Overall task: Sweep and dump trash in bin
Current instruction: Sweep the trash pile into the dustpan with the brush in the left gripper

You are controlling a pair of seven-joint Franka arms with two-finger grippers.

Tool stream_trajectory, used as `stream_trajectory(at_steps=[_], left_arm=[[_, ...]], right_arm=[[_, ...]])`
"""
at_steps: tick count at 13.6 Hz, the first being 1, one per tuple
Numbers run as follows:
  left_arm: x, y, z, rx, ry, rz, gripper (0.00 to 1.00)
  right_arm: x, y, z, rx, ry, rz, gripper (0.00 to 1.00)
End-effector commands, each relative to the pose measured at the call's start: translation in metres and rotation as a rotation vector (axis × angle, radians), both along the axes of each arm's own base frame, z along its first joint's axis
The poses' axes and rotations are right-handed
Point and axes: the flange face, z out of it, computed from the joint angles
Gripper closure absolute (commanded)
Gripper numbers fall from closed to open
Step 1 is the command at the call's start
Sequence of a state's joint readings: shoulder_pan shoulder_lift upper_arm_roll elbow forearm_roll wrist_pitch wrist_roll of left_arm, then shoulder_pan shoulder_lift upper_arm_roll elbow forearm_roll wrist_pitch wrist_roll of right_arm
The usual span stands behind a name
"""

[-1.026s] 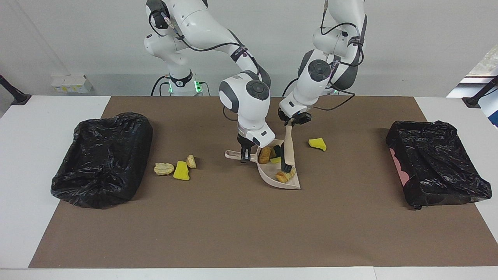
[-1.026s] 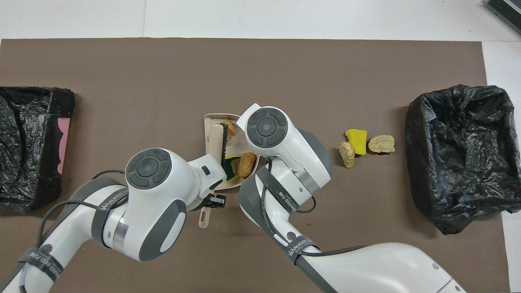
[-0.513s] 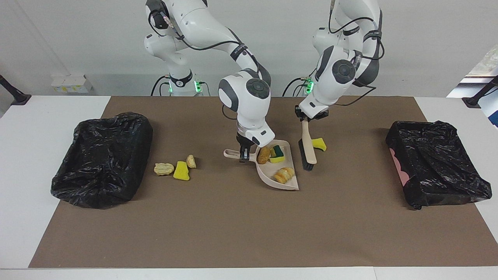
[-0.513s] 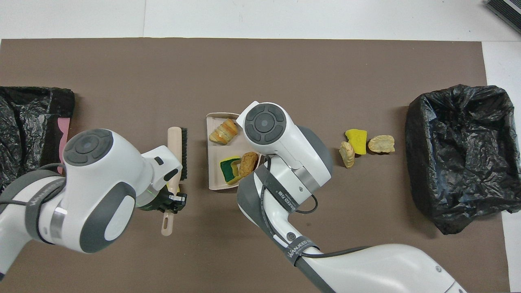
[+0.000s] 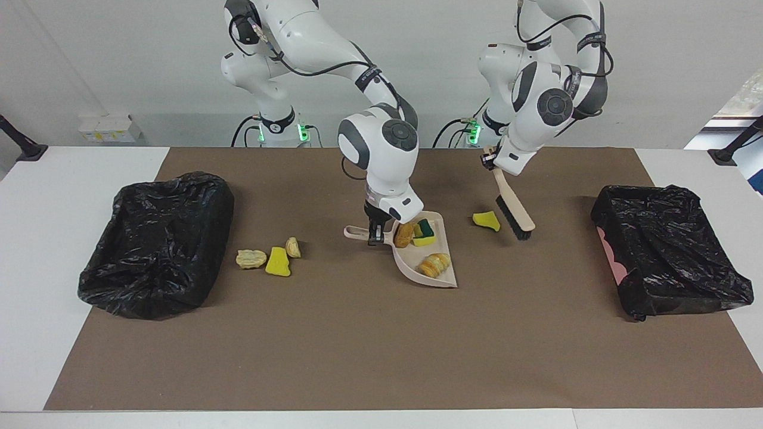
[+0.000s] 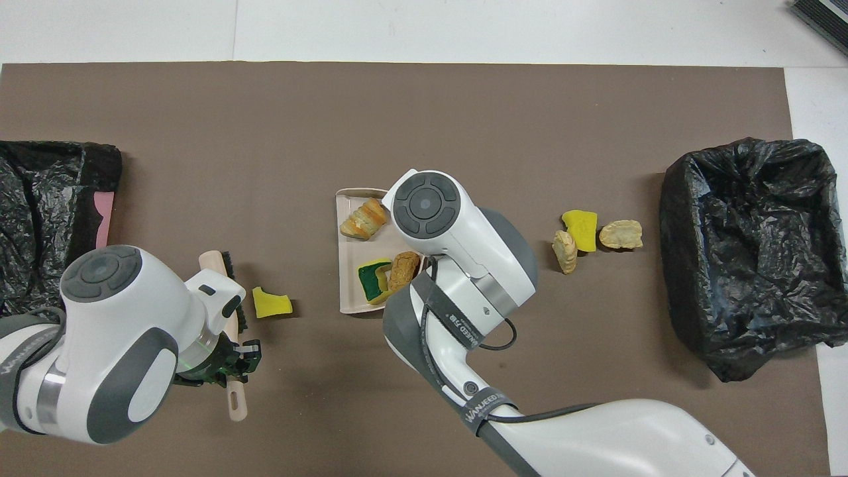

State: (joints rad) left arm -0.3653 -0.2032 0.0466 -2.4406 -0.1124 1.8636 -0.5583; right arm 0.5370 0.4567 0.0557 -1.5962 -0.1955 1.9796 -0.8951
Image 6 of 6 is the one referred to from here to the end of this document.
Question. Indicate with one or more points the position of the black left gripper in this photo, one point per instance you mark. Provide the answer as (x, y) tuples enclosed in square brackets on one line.
[(209, 368)]

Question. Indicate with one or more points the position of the yellow sponge piece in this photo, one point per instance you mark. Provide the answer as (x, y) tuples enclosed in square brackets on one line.
[(268, 305), (582, 228)]

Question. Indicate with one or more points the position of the beige hand brush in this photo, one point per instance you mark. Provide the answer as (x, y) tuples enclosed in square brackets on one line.
[(212, 260)]

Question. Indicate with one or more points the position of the beige plastic dustpan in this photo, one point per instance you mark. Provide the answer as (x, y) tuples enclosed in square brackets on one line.
[(351, 265)]

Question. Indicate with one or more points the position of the green and yellow scrub sponge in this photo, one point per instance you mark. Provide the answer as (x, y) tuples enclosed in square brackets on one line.
[(371, 281)]

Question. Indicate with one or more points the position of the cream sponge chunk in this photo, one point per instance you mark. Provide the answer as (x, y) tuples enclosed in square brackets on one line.
[(363, 222)]

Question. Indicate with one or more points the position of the brown sponge chunk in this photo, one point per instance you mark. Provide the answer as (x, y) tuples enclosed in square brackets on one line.
[(404, 268)]

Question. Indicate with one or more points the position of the beige sponge chunk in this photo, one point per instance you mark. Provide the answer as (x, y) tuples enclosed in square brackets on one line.
[(621, 234), (565, 252)]

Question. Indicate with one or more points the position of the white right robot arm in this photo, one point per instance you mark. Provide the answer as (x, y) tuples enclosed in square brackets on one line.
[(464, 232)]

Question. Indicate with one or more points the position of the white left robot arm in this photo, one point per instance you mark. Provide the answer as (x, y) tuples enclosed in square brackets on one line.
[(119, 331)]

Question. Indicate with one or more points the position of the pink plastic bin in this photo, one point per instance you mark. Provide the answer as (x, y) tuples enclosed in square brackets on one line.
[(103, 218)]

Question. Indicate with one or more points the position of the right black-lined bin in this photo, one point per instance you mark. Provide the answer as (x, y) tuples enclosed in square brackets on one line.
[(40, 199)]

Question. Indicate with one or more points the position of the black-lined bin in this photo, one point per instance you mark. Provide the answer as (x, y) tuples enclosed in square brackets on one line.
[(40, 199), (702, 265)]

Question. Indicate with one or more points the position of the left black-lined bin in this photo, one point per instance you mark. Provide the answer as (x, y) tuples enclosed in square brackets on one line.
[(702, 265)]

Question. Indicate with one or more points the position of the brown table mat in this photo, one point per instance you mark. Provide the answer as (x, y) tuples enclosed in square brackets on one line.
[(424, 99)]

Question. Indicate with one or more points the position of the dark ribbed device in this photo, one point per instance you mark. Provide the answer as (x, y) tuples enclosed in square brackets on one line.
[(825, 16)]

